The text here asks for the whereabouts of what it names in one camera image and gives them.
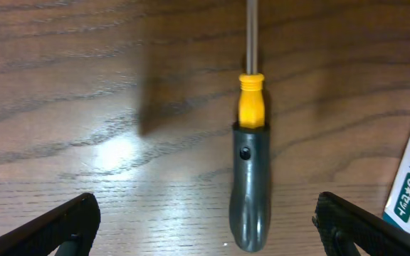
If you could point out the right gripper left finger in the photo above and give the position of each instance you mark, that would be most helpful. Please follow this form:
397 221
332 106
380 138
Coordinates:
69 229

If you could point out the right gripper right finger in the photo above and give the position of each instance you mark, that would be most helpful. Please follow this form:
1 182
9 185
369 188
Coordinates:
345 228

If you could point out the yellow black screwdriver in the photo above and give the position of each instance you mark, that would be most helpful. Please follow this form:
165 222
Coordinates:
249 209

